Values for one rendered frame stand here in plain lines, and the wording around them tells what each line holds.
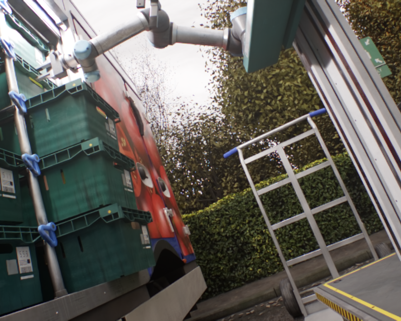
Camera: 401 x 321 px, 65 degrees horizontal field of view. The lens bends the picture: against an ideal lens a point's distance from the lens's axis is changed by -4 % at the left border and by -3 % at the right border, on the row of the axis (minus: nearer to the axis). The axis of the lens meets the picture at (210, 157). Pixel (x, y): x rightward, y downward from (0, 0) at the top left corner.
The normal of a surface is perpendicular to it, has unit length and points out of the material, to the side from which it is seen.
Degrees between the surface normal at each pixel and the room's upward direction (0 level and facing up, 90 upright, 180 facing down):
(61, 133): 90
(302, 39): 90
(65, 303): 90
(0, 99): 96
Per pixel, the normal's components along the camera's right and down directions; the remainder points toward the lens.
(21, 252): 0.95, -0.30
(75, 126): -0.11, -0.22
